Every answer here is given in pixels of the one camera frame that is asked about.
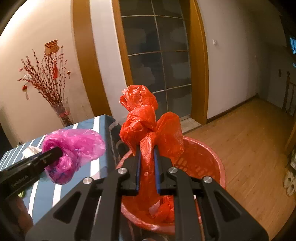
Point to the red berry branch bouquet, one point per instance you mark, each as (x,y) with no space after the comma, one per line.
(47,75)

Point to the crumpled clear plastic bag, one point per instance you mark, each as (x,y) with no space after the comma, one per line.
(30,151)

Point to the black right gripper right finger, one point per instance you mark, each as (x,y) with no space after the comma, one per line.
(203,210)

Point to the dark glass sliding door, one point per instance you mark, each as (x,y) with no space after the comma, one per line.
(158,52)

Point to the knotted orange plastic bag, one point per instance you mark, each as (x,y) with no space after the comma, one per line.
(142,129)

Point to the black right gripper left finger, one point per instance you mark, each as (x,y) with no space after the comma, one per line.
(91,210)

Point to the blue white striped tablecloth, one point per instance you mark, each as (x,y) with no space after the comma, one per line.
(40,197)

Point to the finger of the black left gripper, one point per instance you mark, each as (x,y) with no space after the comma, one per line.
(23,174)

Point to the magenta plastic bag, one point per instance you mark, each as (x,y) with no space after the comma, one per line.
(79,147)

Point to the orange plastic waste basket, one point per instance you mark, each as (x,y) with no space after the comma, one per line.
(198,160)

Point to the white slippers on floor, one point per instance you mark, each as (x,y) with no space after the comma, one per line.
(289,183)

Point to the glass floor vase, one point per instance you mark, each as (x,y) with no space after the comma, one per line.
(63,112)

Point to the green plastic wrapper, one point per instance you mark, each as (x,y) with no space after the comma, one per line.
(22,194)

